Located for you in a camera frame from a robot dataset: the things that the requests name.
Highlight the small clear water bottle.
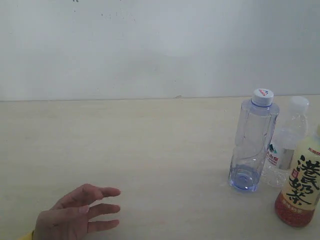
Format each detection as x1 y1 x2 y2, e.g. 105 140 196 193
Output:
261 96 310 188

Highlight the yellow milk tea bottle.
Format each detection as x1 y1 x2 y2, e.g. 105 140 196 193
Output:
274 126 320 228

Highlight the clear blue-tinted water bottle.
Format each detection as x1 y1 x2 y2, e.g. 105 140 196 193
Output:
228 88 280 192

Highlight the person's bare hand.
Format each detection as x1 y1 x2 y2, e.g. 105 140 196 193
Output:
32 183 121 240

